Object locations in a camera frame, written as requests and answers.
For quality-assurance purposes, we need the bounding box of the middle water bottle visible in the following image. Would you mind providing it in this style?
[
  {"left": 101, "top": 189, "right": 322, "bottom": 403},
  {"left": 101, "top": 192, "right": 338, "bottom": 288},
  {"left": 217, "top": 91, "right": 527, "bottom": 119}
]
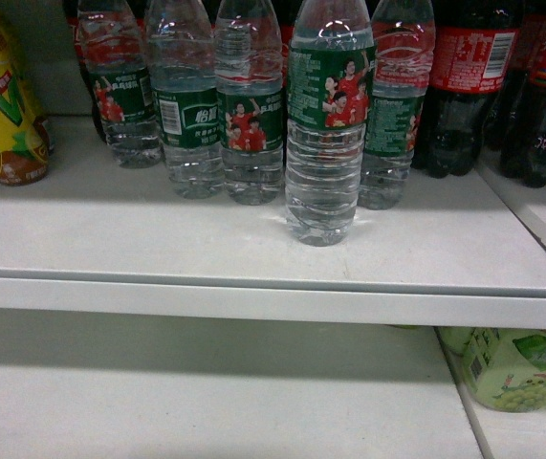
[{"left": 214, "top": 1, "right": 283, "bottom": 206}]

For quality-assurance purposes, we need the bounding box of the green-label water bottle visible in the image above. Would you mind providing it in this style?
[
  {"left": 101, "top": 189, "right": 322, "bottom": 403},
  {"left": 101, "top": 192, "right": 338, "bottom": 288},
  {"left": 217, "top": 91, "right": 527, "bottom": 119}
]
[{"left": 285, "top": 1, "right": 376, "bottom": 247}]

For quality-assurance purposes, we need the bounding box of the yellow lemon tea bottle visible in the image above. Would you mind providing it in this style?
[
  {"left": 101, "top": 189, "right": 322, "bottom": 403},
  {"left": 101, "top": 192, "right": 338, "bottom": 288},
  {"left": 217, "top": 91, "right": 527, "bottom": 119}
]
[{"left": 0, "top": 11, "right": 53, "bottom": 186}]

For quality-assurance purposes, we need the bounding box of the barcode-side water bottle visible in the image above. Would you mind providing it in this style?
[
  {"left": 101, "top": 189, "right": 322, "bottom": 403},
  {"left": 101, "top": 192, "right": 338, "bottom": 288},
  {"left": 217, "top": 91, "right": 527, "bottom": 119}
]
[{"left": 144, "top": 1, "right": 224, "bottom": 199}]

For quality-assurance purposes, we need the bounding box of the far-left water bottle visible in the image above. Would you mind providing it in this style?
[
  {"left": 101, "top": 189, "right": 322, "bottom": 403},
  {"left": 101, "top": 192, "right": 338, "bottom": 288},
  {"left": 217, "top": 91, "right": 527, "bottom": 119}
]
[{"left": 77, "top": 1, "right": 162, "bottom": 169}]

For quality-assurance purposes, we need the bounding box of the cola bottle red label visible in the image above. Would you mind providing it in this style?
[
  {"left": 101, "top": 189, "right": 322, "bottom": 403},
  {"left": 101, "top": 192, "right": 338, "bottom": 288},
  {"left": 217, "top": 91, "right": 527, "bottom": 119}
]
[{"left": 413, "top": 0, "right": 525, "bottom": 178}]

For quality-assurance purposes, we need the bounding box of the white metal shelf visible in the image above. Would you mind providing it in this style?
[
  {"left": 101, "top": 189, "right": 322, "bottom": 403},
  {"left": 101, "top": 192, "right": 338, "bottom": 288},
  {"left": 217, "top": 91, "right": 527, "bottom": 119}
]
[{"left": 0, "top": 117, "right": 546, "bottom": 329}]

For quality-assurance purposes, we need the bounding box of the right rear water bottle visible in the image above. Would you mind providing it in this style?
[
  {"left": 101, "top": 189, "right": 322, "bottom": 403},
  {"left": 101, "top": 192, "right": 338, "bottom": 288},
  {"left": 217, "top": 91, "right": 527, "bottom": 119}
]
[{"left": 358, "top": 0, "right": 436, "bottom": 210}]

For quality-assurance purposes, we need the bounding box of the green grape drink bottle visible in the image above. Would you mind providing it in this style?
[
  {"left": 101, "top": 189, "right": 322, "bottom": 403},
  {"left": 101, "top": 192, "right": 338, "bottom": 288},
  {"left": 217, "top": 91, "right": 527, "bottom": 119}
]
[{"left": 462, "top": 328, "right": 546, "bottom": 413}]

